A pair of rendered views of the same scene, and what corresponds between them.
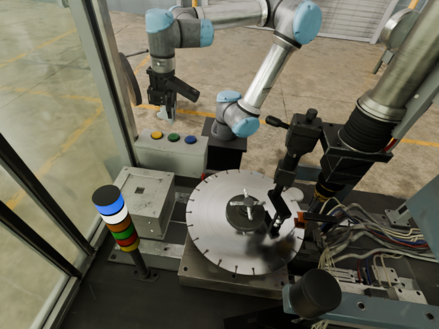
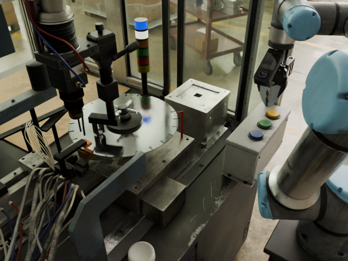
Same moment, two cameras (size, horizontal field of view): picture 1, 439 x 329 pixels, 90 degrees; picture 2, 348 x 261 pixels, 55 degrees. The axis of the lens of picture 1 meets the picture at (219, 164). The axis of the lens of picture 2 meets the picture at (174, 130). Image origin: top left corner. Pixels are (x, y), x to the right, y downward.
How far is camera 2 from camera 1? 1.16 m
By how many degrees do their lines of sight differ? 83
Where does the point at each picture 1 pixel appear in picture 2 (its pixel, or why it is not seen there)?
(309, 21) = (319, 78)
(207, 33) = (286, 18)
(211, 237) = (120, 100)
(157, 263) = not seen: hidden behind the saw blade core
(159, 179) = (203, 105)
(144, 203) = (182, 95)
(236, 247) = (103, 107)
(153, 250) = not seen: hidden behind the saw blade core
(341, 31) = not seen: outside the picture
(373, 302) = (6, 105)
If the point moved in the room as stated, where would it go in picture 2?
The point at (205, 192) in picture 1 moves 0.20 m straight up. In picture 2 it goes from (161, 108) to (159, 49)
